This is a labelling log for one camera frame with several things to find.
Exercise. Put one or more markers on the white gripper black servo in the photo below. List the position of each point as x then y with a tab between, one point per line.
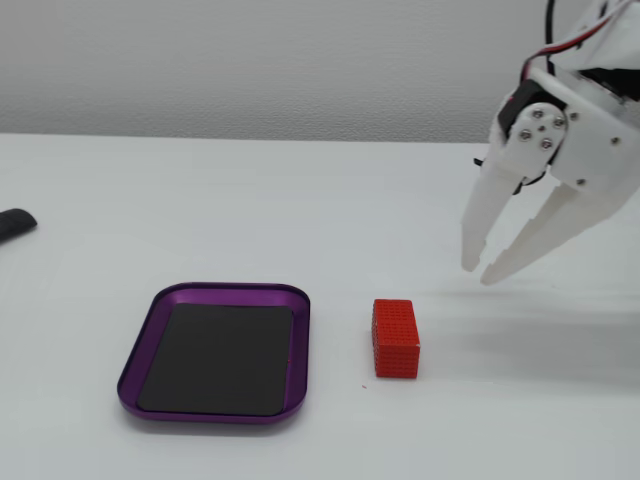
592	145

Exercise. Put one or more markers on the red perforated block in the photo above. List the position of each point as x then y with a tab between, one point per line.
396	340

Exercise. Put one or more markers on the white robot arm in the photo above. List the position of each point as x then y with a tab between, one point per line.
600	45

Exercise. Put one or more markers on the purple tray with black liner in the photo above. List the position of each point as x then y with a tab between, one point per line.
220	360

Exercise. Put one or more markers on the black rounded object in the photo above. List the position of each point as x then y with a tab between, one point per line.
15	222

